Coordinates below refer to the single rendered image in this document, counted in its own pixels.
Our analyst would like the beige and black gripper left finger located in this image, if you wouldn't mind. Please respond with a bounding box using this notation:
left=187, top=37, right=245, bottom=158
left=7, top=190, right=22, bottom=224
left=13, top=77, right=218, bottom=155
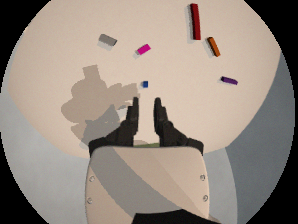
left=88, top=97, right=139, bottom=157

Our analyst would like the orange rod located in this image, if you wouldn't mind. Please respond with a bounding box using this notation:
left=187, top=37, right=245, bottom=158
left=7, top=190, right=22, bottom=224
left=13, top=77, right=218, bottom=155
left=207, top=37, right=220, bottom=57

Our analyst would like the grey rod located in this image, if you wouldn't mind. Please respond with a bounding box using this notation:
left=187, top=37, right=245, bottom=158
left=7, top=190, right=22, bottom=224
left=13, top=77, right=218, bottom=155
left=99, top=34, right=117, bottom=46

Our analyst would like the dark red rod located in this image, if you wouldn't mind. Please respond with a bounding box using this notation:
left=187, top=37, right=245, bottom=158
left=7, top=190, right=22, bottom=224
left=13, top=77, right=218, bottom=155
left=190, top=3, right=201, bottom=40

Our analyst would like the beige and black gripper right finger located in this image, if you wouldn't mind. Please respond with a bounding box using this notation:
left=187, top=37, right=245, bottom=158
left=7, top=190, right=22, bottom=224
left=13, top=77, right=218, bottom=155
left=153, top=97, right=204, bottom=156

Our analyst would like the purple rod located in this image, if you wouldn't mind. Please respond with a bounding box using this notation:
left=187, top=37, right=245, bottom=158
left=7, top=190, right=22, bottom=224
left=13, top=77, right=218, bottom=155
left=221, top=76, right=238, bottom=85

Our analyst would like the magenta rectangular block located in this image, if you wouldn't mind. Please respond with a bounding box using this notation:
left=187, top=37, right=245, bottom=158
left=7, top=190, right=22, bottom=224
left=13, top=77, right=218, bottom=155
left=137, top=44, right=151, bottom=55

